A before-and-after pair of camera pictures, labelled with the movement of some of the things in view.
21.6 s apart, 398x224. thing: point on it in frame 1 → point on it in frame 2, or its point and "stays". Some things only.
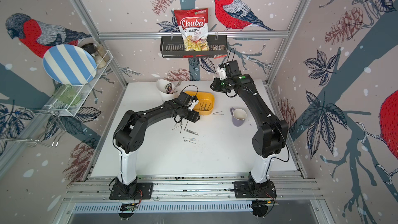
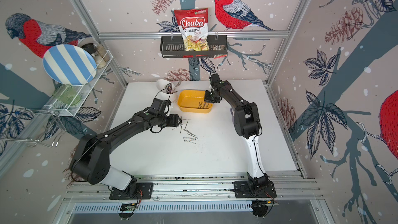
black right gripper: x=214 y=87 → x=207 y=100
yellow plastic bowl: x=205 y=104 stays
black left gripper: x=194 y=116 → x=174 y=120
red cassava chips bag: x=194 y=24 stays
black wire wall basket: x=172 y=46 stays
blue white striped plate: x=70 y=65 stays
